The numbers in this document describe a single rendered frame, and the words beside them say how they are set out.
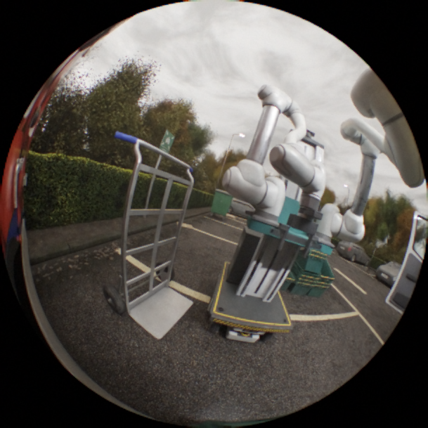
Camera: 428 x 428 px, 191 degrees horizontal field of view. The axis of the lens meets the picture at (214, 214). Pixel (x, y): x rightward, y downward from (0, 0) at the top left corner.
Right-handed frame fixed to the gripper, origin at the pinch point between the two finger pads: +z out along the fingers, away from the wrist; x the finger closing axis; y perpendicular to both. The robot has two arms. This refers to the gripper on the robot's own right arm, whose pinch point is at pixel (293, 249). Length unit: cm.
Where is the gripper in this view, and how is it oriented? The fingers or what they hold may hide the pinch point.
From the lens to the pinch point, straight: 57.2
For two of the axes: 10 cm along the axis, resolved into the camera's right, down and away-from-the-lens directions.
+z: -3.0, 9.5, 1.3
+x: -9.4, -3.1, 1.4
